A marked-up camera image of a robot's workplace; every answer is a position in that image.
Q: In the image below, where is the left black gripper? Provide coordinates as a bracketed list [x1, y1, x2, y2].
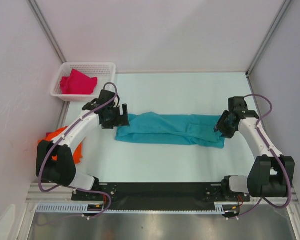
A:
[102, 104, 130, 129]

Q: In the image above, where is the teal t shirt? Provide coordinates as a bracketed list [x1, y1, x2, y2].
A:
[115, 112, 225, 149]

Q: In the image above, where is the white plastic basket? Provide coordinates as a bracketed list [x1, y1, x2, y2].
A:
[50, 62, 116, 102]

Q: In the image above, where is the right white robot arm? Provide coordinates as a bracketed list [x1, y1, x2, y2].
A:
[214, 96, 295, 201]

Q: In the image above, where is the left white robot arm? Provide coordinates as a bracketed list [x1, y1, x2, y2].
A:
[36, 90, 130, 200]

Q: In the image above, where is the orange t shirt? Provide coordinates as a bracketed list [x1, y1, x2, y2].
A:
[37, 126, 83, 165]

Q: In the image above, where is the magenta t shirt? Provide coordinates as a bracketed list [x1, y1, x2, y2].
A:
[59, 69, 98, 95]

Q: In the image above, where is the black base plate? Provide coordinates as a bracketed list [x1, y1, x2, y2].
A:
[71, 182, 251, 212]

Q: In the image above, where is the white slotted cable duct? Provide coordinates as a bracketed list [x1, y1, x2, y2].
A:
[36, 202, 241, 215]

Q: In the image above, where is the aluminium front rail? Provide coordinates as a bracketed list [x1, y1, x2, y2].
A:
[26, 183, 76, 203]

